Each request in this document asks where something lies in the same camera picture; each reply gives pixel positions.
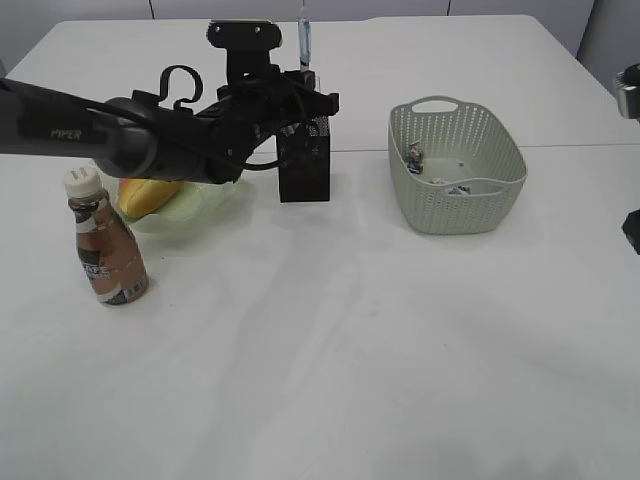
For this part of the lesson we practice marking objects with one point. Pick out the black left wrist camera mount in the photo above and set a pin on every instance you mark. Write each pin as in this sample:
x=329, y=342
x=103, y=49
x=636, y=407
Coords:
x=248, y=44

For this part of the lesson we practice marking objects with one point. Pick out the golden sugared bread roll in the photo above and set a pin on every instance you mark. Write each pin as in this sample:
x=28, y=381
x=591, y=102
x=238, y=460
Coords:
x=140, y=197

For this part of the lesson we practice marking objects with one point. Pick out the brown paper ball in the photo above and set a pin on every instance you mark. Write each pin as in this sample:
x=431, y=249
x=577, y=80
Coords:
x=415, y=158

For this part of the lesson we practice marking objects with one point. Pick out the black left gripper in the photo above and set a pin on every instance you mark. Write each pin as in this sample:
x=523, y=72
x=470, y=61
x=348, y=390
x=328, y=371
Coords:
x=273, y=100

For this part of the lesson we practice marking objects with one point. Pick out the grey-green woven plastic basket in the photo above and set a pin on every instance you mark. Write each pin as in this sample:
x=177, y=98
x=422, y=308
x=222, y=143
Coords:
x=464, y=143

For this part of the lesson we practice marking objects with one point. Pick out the black square pen holder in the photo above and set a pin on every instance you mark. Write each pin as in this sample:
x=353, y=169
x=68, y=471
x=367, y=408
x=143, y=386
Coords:
x=304, y=163

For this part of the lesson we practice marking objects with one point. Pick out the pale green wavy glass plate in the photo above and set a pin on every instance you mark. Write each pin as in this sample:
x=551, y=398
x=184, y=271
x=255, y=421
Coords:
x=183, y=209

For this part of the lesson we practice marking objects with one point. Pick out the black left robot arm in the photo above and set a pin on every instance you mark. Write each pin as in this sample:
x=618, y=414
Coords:
x=137, y=138

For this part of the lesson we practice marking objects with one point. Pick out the grey grip patterned pen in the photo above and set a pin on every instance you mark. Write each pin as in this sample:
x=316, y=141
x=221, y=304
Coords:
x=289, y=130

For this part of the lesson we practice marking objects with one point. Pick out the blue grey retractable pen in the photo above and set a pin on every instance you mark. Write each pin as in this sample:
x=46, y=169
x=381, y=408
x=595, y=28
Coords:
x=304, y=38

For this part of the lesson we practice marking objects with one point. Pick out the brown coffee drink bottle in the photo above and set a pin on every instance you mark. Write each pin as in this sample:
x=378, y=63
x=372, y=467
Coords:
x=106, y=247

